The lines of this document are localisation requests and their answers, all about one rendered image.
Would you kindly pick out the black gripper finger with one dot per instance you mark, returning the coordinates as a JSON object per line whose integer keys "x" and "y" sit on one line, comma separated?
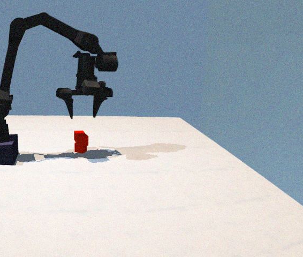
{"x": 69, "y": 103}
{"x": 96, "y": 104}

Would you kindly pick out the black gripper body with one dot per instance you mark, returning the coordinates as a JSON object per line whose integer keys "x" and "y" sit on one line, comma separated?
{"x": 66, "y": 93}

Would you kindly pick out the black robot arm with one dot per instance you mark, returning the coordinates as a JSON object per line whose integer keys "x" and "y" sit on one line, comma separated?
{"x": 105, "y": 61}

